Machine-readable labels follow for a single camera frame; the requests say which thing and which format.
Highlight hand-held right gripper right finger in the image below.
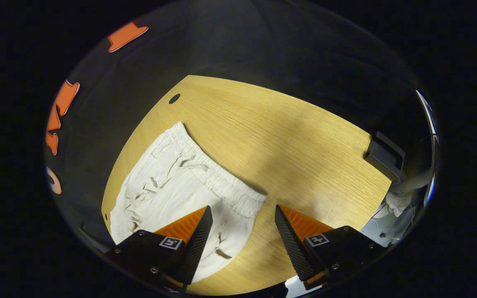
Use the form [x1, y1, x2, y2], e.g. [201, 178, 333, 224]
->
[275, 204, 388, 290]

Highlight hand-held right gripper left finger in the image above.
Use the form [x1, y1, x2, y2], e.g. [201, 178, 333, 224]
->
[104, 205, 213, 292]

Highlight white jeans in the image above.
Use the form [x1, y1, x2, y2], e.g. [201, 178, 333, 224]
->
[109, 121, 268, 284]

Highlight white crumpled cloth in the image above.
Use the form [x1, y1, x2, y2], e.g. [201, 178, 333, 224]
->
[381, 190, 414, 218]

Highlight black block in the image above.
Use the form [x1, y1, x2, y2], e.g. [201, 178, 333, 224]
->
[364, 131, 406, 183]

